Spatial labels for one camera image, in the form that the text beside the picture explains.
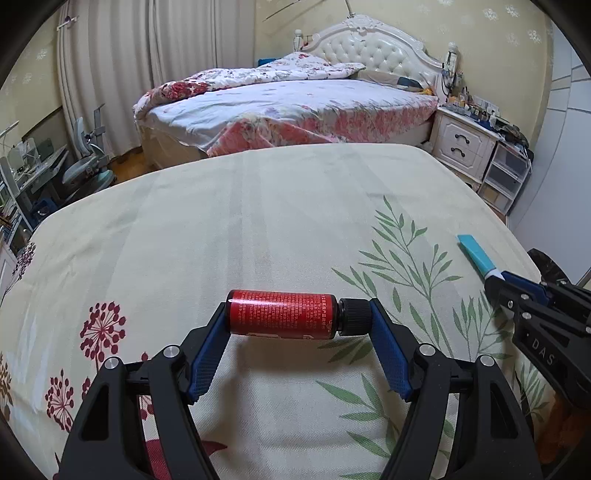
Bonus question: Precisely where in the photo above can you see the floral quilt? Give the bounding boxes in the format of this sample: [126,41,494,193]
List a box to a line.
[134,52,368,116]

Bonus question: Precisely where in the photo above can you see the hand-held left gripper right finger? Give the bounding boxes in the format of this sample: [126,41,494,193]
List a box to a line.
[367,298,542,480]

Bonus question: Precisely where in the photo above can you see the beige curtains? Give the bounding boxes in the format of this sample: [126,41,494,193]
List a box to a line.
[55,0,257,158]

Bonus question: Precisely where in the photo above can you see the clutter of small bottles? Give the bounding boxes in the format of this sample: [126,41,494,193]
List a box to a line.
[443,83,532,144]

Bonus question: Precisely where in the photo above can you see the white cabinet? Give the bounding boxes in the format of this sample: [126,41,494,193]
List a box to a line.
[0,244,19,296]

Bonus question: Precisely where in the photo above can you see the grey desk chair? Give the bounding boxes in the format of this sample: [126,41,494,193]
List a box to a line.
[62,106,116,190]

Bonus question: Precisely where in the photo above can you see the thin metal pole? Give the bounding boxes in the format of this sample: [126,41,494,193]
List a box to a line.
[263,0,356,21]

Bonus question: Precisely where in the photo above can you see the white wardrobe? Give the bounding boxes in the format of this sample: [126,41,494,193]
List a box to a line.
[508,23,591,259]

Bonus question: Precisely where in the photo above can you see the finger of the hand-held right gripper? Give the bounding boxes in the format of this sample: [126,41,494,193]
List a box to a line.
[501,271,552,305]
[484,274,532,310]

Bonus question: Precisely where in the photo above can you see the pink floral bed sheet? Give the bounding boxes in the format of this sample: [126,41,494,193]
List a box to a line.
[143,78,439,158]

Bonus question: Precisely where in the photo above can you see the white bed with tufted headboard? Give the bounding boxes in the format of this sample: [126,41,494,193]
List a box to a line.
[133,14,446,171]

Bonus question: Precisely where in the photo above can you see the white nightstand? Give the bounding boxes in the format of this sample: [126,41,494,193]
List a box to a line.
[431,106,497,192]

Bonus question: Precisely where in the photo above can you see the beige pillow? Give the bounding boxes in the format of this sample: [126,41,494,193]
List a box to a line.
[358,69,402,86]

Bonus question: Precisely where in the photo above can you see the black lined trash can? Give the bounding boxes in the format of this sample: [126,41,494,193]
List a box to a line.
[526,248,573,287]

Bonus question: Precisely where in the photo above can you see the grey study desk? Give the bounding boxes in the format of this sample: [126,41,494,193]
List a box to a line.
[0,138,70,222]

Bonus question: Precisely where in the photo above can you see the clear plastic drawer unit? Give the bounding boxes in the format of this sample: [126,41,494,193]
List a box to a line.
[478,138,534,215]

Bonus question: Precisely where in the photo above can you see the red bottle with black cap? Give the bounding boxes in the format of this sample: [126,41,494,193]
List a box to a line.
[226,288,372,341]

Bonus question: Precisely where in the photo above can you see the teal and white packet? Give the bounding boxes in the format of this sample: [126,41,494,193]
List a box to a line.
[457,234,502,280]

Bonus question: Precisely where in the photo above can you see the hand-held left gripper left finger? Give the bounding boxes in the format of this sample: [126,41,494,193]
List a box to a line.
[58,302,232,480]

